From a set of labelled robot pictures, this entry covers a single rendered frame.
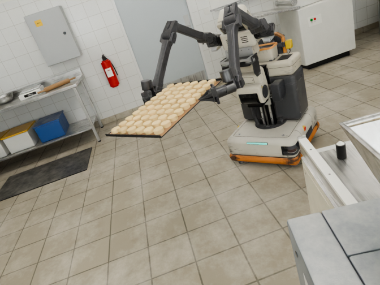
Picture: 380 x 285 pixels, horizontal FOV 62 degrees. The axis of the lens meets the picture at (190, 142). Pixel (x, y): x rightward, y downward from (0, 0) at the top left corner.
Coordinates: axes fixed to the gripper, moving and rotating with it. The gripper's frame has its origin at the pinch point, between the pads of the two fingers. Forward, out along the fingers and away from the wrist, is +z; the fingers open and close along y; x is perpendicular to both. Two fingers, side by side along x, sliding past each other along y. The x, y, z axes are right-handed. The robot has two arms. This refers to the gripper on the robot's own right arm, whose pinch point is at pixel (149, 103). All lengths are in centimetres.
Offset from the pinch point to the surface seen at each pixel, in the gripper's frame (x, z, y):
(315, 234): 22, 154, 22
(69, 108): -139, -324, -61
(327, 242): 22, 156, 22
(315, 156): 50, 98, -8
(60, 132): -147, -260, -73
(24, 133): -192, -259, -56
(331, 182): 47, 113, -7
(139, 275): -46, 28, -98
